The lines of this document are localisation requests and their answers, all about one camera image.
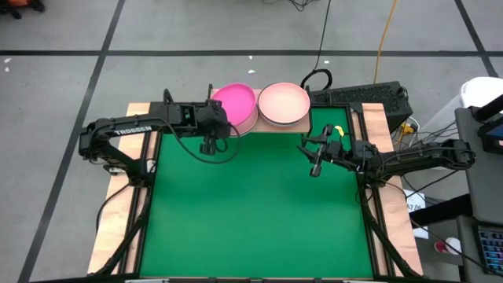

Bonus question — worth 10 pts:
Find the black tablet blue screen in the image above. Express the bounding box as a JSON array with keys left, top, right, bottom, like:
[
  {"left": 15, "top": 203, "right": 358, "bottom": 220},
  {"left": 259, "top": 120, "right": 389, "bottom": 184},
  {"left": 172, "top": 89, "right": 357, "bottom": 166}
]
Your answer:
[{"left": 476, "top": 116, "right": 503, "bottom": 155}]

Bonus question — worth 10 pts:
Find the black monitor bar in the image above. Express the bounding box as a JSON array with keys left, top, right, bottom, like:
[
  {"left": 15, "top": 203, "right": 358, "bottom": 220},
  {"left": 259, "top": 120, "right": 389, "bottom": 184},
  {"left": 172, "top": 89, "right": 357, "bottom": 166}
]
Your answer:
[{"left": 469, "top": 93, "right": 503, "bottom": 123}]

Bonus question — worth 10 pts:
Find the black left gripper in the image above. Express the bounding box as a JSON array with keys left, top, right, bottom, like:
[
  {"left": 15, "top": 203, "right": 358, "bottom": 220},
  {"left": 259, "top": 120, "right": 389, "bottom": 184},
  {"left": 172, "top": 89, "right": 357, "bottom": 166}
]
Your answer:
[{"left": 195, "top": 99, "right": 232, "bottom": 156}]

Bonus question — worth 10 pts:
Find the black chair base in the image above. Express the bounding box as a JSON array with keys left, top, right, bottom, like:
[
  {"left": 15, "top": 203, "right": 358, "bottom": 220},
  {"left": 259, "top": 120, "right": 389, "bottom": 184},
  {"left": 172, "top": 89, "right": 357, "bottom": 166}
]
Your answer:
[{"left": 0, "top": 0, "right": 46, "bottom": 20}]

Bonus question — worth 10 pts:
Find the red and white cup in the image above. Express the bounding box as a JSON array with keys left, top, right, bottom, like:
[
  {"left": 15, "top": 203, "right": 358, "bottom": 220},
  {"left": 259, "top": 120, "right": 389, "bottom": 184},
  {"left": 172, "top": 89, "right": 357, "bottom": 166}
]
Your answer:
[{"left": 433, "top": 236, "right": 463, "bottom": 256}]

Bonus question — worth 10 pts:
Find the white paper sheet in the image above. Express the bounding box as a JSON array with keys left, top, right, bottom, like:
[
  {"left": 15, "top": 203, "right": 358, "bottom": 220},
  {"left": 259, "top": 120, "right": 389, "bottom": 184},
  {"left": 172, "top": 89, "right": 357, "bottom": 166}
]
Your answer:
[{"left": 402, "top": 189, "right": 430, "bottom": 240}]

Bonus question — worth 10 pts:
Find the peach plate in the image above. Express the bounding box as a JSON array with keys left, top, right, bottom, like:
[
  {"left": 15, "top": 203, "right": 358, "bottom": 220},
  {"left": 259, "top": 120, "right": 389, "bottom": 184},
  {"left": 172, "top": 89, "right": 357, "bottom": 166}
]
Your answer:
[{"left": 257, "top": 81, "right": 311, "bottom": 127}]

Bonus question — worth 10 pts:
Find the green table mat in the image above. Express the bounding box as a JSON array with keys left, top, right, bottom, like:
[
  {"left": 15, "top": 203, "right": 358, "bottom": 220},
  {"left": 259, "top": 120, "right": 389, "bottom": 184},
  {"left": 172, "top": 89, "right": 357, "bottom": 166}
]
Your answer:
[{"left": 139, "top": 105, "right": 374, "bottom": 279}]

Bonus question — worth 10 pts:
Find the keyboard with lit keys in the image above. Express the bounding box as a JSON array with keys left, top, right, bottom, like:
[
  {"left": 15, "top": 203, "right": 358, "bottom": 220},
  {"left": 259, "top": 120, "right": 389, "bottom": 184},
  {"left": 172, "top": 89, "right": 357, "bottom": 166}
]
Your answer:
[{"left": 476, "top": 225, "right": 503, "bottom": 277}]

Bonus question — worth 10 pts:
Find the grey cart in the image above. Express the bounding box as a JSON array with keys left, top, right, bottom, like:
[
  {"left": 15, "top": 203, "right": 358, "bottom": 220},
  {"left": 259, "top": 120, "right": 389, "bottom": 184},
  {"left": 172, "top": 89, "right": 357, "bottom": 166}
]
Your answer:
[{"left": 454, "top": 105, "right": 503, "bottom": 226}]

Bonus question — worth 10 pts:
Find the black cable bundle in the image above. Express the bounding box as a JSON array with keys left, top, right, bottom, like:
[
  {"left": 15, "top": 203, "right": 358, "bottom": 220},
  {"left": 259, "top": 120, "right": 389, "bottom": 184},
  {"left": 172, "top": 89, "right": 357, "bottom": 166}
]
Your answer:
[{"left": 262, "top": 0, "right": 318, "bottom": 13}]

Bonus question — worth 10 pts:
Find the black computer case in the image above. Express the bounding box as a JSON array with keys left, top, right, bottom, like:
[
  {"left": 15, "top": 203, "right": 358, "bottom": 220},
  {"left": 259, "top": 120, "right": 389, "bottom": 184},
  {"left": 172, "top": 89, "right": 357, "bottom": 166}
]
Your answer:
[{"left": 305, "top": 80, "right": 414, "bottom": 134}]

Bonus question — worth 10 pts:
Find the black floor cable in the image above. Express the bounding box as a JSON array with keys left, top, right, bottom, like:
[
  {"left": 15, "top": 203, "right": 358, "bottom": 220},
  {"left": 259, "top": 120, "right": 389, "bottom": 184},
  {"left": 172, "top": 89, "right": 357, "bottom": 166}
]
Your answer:
[{"left": 95, "top": 182, "right": 133, "bottom": 236}]

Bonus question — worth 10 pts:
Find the magenta plate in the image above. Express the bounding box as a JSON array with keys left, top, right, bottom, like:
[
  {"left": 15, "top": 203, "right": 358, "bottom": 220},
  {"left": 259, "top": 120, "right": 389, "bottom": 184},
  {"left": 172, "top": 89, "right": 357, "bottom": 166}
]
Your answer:
[{"left": 211, "top": 82, "right": 259, "bottom": 127}]

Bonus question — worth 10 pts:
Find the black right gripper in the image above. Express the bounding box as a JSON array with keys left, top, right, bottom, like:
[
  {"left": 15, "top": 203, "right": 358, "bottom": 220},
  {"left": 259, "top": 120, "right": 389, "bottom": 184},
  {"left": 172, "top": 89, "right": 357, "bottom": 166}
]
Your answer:
[{"left": 297, "top": 124, "right": 357, "bottom": 178}]

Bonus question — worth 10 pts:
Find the yellow cable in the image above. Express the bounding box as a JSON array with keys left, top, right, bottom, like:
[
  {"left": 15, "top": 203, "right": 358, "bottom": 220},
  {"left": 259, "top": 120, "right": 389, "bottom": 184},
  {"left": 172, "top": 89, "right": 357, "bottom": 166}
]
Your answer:
[{"left": 373, "top": 0, "right": 400, "bottom": 84}]

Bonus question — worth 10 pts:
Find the black desk beam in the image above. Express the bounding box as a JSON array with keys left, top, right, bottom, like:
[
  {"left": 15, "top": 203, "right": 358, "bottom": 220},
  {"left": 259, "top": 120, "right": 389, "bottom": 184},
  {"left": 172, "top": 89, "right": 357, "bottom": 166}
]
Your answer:
[{"left": 408, "top": 193, "right": 472, "bottom": 230}]

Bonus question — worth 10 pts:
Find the white bin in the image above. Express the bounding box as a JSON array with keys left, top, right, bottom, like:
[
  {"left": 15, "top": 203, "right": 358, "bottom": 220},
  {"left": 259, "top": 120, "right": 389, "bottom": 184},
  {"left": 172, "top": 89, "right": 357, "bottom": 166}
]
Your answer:
[{"left": 423, "top": 76, "right": 503, "bottom": 137}]

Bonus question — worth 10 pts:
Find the wooden shelf black frame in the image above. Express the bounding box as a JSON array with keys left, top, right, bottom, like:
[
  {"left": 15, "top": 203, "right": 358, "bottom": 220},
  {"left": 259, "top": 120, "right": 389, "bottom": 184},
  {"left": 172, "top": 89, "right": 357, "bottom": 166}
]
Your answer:
[{"left": 201, "top": 83, "right": 312, "bottom": 149}]

